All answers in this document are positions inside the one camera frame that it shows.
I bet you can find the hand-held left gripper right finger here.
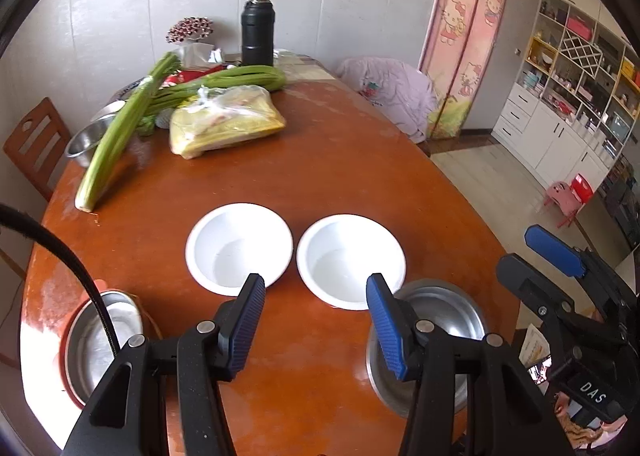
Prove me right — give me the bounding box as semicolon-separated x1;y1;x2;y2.
366;273;576;456

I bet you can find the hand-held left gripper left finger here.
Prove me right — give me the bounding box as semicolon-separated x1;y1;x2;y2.
60;273;267;456

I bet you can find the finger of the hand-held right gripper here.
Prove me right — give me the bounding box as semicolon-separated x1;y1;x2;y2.
496;253;576;337
524;225;593;278

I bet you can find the stainless steel bowl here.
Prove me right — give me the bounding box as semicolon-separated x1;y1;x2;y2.
366;278;488;419

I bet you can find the small red paper bowl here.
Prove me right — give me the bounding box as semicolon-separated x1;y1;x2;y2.
296;214;407;311

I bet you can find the large red paper bowl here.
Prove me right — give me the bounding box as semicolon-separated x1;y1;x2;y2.
185;203;293;297

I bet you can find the orange bear-shaped plate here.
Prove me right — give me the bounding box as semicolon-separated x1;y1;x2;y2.
59;278;151;409

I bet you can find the round metal pan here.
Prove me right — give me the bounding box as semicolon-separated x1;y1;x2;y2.
65;292;143;399

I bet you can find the mobile phone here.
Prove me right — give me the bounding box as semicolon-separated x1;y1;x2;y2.
527;353;556;384

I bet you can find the red stool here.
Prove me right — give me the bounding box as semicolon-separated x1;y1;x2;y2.
557;173;595;229

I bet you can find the white shelf cabinet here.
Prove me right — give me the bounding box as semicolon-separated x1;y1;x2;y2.
492;0;640;217

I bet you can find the clear plastic bag of food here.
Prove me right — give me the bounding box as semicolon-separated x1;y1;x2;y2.
169;86;287;160

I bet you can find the purple jacket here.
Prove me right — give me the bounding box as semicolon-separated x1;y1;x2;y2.
335;56;438;144

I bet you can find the pink cartoon cat curtain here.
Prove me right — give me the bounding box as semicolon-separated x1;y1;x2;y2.
419;0;515;139

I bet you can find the celery bunch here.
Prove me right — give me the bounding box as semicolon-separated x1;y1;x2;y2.
75;52;183;213

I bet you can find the steel basin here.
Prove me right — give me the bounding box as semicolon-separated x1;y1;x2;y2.
64;113;121;169

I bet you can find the bundle of long green beans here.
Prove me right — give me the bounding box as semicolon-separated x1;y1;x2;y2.
145;65;288;117

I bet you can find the brown wooden chair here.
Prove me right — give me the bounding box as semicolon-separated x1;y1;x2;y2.
2;97;72;202

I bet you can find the black thermos bottle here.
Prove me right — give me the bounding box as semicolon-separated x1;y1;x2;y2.
241;0;275;68

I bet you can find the black cable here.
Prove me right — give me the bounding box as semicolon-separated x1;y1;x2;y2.
0;203;121;354

